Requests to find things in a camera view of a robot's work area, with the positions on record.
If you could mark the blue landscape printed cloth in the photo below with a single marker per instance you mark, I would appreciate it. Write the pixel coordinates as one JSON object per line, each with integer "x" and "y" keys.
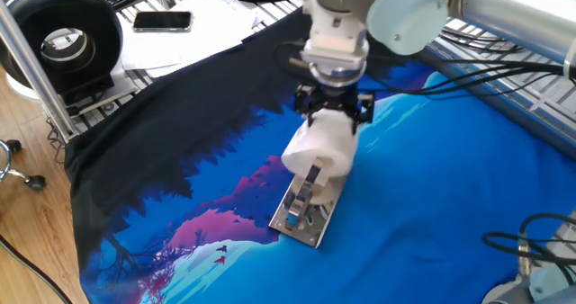
{"x": 427, "y": 182}

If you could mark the black round blower fan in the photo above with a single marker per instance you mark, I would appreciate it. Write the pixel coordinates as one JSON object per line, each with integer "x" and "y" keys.
{"x": 27, "y": 20}

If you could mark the black smartphone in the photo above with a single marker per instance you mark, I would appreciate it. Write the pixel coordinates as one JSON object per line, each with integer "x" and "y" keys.
{"x": 162, "y": 20}

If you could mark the steel paper roll holder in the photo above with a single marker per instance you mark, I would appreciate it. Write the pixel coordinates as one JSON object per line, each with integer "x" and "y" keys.
{"x": 310, "y": 229}

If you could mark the white paper roll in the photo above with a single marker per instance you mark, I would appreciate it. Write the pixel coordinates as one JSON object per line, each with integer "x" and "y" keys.
{"x": 326, "y": 142}

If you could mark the white round base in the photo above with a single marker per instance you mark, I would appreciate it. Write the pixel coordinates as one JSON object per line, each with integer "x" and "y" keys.
{"x": 20, "y": 90}

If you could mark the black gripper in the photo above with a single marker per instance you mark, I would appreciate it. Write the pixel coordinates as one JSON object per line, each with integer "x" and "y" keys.
{"x": 335, "y": 99}

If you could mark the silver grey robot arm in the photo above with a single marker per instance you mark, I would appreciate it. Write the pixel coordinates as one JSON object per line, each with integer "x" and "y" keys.
{"x": 508, "y": 11}

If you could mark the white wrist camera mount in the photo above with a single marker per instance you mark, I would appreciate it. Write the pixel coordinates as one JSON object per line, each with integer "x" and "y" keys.
{"x": 335, "y": 34}

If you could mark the white paper sheets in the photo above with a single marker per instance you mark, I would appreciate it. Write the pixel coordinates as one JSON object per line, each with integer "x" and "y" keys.
{"x": 211, "y": 29}

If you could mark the long aluminium frame post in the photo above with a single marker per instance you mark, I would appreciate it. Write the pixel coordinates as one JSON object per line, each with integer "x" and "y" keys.
{"x": 40, "y": 83}

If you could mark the grey fan base plate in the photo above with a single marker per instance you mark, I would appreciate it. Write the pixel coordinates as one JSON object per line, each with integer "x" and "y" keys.
{"x": 121, "y": 86}

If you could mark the chrome chair base with castors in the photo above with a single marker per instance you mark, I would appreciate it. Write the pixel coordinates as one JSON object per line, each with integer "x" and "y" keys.
{"x": 9, "y": 169}

